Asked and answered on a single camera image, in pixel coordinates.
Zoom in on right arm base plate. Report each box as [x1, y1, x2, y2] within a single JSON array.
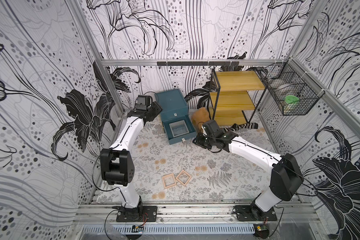
[[233, 205, 278, 223]]

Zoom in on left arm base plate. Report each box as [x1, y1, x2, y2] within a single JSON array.
[[116, 206, 158, 223]]

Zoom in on yellow wooden shelf rack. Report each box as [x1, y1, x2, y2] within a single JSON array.
[[208, 67, 267, 126]]

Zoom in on grey brooch box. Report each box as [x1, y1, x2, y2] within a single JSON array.
[[169, 120, 189, 138]]

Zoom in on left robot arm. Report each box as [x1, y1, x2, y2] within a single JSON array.
[[100, 101, 163, 209]]

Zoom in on black wire basket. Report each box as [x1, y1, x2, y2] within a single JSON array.
[[264, 63, 322, 116]]

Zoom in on pink brooch box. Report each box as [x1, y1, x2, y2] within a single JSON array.
[[162, 173, 177, 189], [175, 170, 192, 187]]

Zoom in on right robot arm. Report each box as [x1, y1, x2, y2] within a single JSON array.
[[193, 120, 304, 216]]

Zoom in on brown teddy bear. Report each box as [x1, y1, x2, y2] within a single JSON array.
[[191, 107, 211, 133]]

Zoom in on white slotted cable duct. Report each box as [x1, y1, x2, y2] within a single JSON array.
[[83, 223, 255, 235]]

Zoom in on striped sock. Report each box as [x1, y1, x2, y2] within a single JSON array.
[[222, 123, 259, 132]]

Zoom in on teal drawer cabinet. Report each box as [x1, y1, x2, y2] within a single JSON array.
[[156, 89, 197, 145]]

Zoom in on green lidded cup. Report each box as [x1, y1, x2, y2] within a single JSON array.
[[283, 95, 300, 113]]

